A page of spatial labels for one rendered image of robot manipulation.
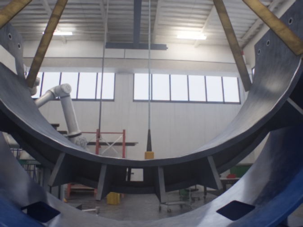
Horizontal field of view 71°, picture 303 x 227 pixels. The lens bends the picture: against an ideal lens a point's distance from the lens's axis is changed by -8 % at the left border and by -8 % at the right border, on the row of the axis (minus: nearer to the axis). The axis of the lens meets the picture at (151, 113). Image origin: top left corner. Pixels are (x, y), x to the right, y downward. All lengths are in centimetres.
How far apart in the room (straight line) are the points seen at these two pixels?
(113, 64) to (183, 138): 524
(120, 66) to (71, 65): 255
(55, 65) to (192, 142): 816
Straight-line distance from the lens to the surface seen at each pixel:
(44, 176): 308
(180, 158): 106
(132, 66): 1216
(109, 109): 1219
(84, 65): 1244
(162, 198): 107
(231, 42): 205
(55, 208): 158
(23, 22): 1347
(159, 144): 1189
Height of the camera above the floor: 137
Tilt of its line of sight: 13 degrees up
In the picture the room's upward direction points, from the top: straight up
